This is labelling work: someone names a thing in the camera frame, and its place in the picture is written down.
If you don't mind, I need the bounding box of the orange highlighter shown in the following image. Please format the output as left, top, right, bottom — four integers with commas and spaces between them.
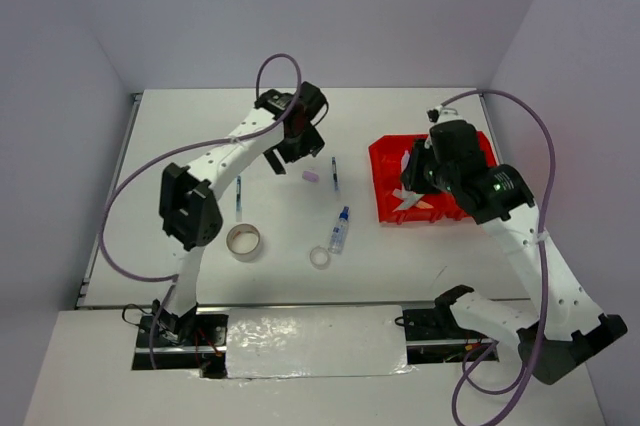
392, 189, 431, 209

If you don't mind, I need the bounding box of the purple highlighter cap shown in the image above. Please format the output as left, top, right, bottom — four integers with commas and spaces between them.
302, 170, 319, 183

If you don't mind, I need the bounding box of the green highlighter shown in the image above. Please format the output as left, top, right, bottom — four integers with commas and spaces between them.
395, 192, 423, 211

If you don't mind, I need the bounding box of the pink highlighter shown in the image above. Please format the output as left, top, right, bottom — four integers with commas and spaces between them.
400, 150, 410, 190

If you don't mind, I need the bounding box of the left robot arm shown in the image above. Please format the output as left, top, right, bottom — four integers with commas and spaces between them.
152, 82, 328, 345

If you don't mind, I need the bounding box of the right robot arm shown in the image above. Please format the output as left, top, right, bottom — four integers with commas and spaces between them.
401, 120, 628, 385

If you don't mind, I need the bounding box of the right blue pen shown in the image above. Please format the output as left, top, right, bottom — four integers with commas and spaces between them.
331, 156, 341, 199

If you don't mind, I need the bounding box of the blue pen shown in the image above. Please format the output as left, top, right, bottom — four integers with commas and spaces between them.
331, 156, 341, 199
235, 175, 243, 222

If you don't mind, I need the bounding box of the left blue pen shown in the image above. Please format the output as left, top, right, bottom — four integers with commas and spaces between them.
235, 175, 243, 222

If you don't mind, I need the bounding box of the red compartment tray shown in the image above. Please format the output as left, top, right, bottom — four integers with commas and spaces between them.
368, 134, 469, 225

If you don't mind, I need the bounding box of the large tape roll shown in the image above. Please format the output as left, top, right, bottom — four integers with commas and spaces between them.
225, 223, 263, 263

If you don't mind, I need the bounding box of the blue spray bottle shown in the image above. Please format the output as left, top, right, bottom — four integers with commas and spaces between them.
328, 206, 350, 254

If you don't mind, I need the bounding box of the small clear tape roll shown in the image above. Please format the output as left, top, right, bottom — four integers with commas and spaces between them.
309, 246, 331, 270

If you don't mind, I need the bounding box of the white foil panel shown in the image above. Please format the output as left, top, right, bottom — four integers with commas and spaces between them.
225, 305, 411, 379

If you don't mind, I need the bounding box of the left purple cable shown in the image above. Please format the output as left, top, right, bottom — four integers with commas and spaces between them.
101, 53, 304, 370

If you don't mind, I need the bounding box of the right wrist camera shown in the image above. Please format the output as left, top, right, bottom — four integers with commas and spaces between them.
427, 105, 460, 125

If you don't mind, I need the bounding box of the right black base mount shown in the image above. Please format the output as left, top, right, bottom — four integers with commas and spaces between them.
394, 308, 492, 365

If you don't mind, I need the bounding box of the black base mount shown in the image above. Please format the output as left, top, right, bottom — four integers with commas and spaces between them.
121, 303, 229, 380
394, 308, 492, 365

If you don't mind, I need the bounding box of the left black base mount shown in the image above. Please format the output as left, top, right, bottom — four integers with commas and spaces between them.
121, 303, 229, 380

